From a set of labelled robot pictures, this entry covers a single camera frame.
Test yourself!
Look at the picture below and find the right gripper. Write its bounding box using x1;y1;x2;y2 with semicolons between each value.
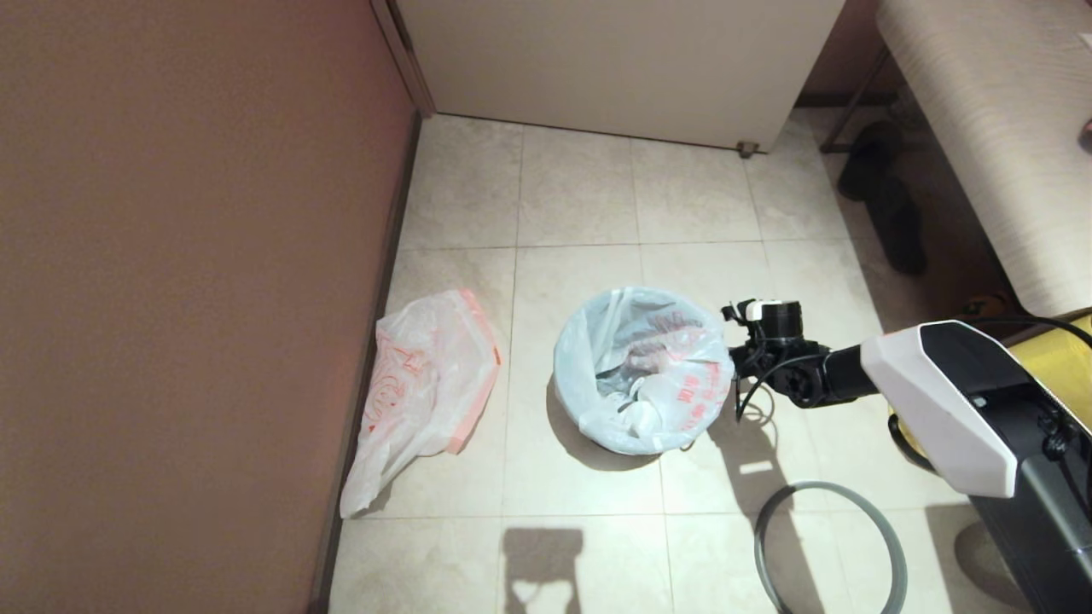
758;302;805;345

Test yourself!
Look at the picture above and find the round trash bin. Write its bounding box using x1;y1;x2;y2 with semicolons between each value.
556;294;733;457

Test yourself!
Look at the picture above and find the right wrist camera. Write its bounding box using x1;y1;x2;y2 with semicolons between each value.
723;298;784;324

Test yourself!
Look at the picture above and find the full translucent white trash bag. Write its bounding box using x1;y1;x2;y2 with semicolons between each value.
553;287;736;456

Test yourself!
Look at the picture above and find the door frame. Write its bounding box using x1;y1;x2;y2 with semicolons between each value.
369;0;437;119

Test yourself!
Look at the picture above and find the grey bin ring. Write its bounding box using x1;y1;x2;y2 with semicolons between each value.
754;481;909;614

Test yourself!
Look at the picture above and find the beige upholstered bench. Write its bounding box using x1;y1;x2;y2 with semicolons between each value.
876;0;1092;318

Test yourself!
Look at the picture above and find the empty white red-printed plastic bag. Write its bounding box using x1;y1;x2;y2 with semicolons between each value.
340;288;502;519

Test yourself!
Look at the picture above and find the black cable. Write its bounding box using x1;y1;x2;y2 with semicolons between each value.
733;353;825;425
962;316;1092;350

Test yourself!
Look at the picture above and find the black shoe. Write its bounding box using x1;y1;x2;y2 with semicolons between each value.
879;189;929;276
837;119;907;203

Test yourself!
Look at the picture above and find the metal bench leg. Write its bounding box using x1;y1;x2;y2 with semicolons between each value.
820;47;893;155

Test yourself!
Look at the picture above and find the white door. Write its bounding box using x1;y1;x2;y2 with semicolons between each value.
394;0;847;154

